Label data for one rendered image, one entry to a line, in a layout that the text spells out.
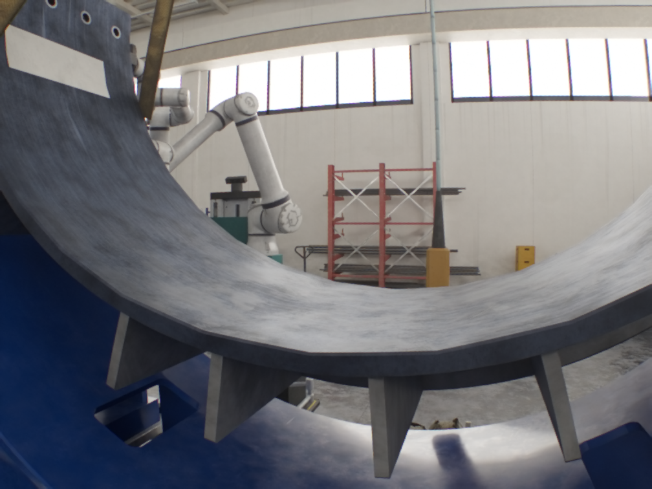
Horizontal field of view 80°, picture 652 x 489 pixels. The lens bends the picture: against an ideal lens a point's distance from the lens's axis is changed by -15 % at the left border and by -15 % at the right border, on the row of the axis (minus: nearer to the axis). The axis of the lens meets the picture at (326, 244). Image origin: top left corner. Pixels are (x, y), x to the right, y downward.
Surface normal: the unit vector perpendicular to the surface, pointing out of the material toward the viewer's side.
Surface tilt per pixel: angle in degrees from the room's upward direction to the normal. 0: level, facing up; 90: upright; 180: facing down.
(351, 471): 3
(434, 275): 90
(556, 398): 90
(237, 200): 90
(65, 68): 75
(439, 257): 90
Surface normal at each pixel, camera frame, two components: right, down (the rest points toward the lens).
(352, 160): -0.30, 0.04
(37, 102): 0.86, -0.41
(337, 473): 0.05, -1.00
